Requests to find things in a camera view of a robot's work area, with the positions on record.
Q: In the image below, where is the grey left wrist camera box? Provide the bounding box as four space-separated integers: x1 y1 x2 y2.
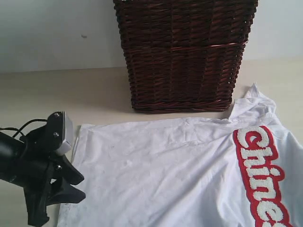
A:
46 111 74 156

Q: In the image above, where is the black left camera cable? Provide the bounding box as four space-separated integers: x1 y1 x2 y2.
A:
0 119 49 139

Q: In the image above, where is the dark brown wicker basket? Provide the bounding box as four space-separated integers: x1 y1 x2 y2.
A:
114 0 258 114

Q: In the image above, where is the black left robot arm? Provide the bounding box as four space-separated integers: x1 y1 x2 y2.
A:
0 127 86 227

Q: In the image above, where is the white t-shirt red lettering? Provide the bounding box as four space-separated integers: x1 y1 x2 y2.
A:
58 85 303 227

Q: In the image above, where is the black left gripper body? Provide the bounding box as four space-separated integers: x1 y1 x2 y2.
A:
14 125 61 188

